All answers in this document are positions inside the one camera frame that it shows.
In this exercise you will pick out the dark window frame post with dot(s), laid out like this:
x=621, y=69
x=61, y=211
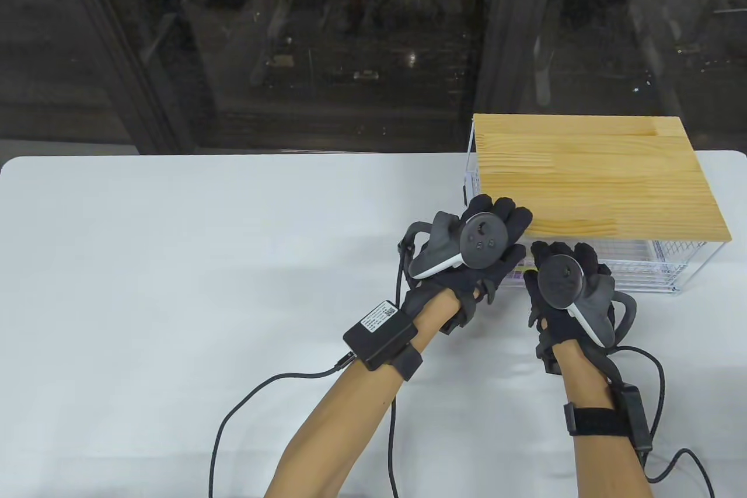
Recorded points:
x=502, y=54
x=146, y=83

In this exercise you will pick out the light wooden board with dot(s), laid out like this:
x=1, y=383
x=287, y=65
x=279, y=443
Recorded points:
x=595, y=183

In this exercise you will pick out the person's right forearm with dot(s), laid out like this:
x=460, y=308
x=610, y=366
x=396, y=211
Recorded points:
x=595, y=393

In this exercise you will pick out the black labelled wrist camera box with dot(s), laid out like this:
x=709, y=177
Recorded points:
x=379, y=337

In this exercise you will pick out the person's right hand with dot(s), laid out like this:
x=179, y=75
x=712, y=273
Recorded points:
x=566, y=334

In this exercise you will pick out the black and white controller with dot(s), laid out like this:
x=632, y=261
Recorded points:
x=557, y=282
x=481, y=241

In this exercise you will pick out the person's left hand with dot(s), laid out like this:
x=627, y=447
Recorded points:
x=461, y=288

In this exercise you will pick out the person's left forearm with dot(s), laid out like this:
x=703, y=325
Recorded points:
x=350, y=422

